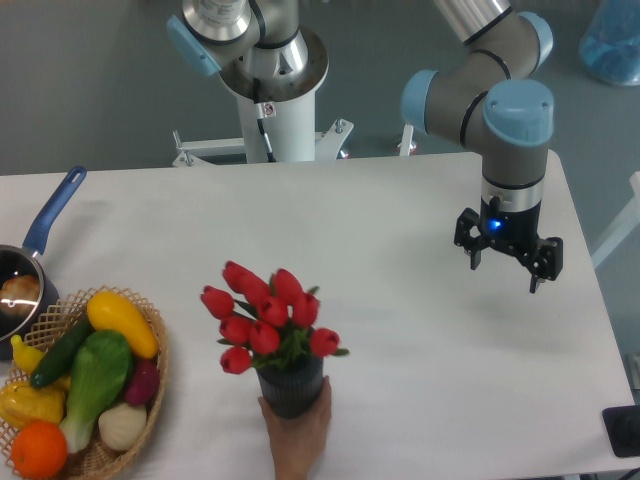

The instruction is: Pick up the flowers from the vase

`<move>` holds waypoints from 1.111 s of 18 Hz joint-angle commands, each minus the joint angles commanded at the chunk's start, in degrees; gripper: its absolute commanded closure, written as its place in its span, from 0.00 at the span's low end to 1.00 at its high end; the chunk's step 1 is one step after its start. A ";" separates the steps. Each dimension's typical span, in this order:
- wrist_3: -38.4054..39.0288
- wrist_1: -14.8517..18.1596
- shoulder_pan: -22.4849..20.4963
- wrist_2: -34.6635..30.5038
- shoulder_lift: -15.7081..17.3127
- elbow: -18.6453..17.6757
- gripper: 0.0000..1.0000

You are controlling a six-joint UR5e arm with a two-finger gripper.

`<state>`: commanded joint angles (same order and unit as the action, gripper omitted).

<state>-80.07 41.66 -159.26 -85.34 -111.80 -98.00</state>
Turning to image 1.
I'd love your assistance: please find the orange fruit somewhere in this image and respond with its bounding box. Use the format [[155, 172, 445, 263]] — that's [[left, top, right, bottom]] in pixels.
[[10, 421, 67, 479]]

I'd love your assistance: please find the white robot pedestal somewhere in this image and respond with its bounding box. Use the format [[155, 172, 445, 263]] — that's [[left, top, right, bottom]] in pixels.
[[173, 26, 354, 166]]

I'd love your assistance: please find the bare human hand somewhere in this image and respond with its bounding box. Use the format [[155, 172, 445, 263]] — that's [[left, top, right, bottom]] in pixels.
[[258, 376, 332, 479]]

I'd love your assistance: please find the green cucumber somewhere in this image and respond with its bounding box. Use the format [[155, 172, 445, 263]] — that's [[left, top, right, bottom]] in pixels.
[[30, 316, 94, 389]]

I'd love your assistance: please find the green bok choy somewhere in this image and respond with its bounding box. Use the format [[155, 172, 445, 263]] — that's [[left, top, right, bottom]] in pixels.
[[60, 330, 133, 454]]

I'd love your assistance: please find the purple red onion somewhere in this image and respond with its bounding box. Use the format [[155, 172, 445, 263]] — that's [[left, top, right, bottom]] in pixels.
[[123, 360, 160, 406]]

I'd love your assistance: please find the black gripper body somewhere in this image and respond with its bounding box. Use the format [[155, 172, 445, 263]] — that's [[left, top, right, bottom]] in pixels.
[[477, 200, 541, 258]]

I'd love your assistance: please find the woven wicker basket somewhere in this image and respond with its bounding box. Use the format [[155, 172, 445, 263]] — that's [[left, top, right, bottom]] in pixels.
[[1, 286, 169, 479]]

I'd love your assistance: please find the black device at edge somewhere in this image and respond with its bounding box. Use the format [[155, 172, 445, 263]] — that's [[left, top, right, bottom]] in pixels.
[[602, 405, 640, 458]]

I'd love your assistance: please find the dark grey ribbed vase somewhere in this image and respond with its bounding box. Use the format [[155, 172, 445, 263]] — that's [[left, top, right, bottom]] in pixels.
[[257, 356, 324, 419]]

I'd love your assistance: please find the white garlic bulb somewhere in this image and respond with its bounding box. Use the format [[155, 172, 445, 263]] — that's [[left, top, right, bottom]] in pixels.
[[98, 403, 147, 451]]

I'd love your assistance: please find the yellow squash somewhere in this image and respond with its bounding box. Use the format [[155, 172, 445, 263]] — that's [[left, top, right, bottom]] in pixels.
[[86, 290, 159, 360]]

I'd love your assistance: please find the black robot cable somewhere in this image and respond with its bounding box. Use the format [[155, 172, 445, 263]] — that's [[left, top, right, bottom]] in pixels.
[[251, 77, 277, 164]]

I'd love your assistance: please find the yellow bell pepper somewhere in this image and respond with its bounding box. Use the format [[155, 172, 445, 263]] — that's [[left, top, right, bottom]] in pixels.
[[1, 381, 66, 430]]

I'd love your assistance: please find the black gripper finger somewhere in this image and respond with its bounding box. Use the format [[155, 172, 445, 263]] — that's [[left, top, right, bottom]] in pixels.
[[518, 237, 564, 294], [454, 208, 488, 270]]

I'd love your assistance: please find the blue handled saucepan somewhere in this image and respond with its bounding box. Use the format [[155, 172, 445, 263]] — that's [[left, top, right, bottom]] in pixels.
[[1, 166, 87, 361]]

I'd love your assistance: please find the yellow banana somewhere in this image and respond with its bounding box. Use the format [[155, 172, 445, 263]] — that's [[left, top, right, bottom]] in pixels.
[[10, 335, 45, 376]]

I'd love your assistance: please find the blue translucent bottle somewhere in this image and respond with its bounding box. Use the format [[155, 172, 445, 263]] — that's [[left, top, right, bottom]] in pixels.
[[579, 0, 639, 87]]

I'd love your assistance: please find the brown bread roll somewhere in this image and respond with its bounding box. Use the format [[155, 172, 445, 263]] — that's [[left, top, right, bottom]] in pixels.
[[1, 275, 40, 319]]

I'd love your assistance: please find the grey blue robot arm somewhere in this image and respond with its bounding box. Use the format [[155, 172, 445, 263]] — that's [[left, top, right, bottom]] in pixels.
[[166, 1, 563, 285]]

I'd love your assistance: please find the red tulip bouquet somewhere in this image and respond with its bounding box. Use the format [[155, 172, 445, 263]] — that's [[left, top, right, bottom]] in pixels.
[[200, 261, 349, 375]]

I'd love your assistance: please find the white metal frame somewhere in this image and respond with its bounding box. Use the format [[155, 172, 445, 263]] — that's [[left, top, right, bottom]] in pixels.
[[591, 171, 639, 269]]

